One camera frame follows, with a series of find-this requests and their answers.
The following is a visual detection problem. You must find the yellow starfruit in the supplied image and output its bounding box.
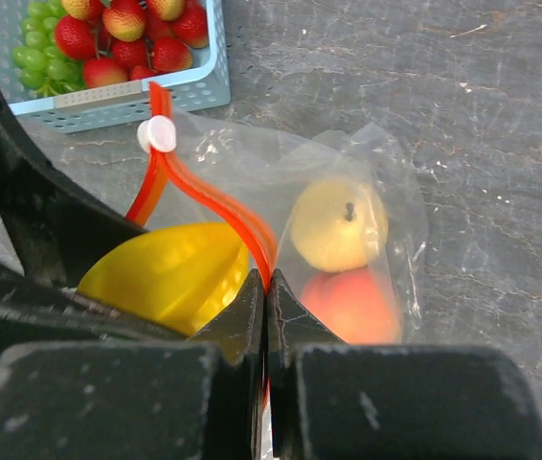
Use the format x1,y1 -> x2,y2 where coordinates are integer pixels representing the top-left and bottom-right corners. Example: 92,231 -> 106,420
78,222 -> 249,336

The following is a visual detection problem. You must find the orange pink peach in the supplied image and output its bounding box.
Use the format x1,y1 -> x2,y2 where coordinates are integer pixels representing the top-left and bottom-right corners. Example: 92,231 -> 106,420
300,267 -> 402,345

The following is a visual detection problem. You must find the clear zip top bag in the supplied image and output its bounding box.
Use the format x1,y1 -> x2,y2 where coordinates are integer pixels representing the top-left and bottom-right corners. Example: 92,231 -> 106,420
21,80 -> 430,460

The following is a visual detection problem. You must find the light blue plastic basket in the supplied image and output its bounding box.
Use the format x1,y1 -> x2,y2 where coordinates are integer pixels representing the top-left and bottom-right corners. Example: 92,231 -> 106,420
0,1 -> 231,133

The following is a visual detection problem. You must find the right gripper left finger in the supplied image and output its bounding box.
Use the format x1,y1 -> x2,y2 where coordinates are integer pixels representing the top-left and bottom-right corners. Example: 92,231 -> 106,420
0,272 -> 262,459

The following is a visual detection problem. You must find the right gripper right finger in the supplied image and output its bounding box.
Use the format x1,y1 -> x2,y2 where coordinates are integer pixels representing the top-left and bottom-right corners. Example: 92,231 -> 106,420
266,272 -> 542,459

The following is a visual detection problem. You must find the green grape bunch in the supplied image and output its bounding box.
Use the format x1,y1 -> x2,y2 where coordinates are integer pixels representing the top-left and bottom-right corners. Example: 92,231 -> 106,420
11,0 -> 84,99

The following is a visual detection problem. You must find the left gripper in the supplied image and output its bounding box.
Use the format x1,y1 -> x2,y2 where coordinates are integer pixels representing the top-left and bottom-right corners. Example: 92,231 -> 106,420
0,91 -> 186,355

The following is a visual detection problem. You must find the red lychee cluster with leaves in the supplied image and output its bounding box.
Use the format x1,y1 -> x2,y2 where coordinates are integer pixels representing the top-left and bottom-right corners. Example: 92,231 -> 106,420
53,0 -> 210,92

